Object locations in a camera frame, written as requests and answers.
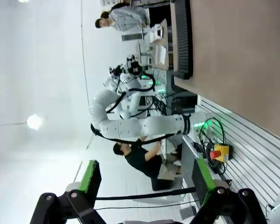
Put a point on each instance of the small white box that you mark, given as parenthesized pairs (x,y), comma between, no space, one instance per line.
(159,31)

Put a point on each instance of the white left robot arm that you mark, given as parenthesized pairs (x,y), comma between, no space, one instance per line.
(130,127)

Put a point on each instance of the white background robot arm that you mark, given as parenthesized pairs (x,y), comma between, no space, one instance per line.
(132,102)
(108,82)

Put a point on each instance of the seated person in black shirt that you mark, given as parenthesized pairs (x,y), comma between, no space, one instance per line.
(142,161)

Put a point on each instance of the white paper sheet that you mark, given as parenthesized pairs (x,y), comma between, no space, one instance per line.
(160,54)

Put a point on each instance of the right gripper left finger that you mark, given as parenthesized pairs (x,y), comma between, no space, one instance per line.
(90,179)

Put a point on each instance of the ribbed aluminium frame panel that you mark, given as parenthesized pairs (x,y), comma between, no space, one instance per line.
(251,144)

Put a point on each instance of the round ceiling lamp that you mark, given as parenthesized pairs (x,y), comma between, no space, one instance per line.
(33,121)

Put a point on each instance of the black seat box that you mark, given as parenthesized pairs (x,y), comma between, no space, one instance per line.
(162,184)

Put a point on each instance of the yellow emergency stop box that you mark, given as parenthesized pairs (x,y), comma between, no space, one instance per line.
(221,152)

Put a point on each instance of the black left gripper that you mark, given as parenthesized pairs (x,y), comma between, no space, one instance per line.
(134,67)

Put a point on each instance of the black slotted PCB rack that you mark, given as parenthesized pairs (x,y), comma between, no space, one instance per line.
(182,39)

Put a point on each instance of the person in grey patterned jacket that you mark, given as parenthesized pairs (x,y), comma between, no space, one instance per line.
(128,16)

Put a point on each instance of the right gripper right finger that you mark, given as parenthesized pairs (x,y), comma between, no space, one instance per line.
(202,184)

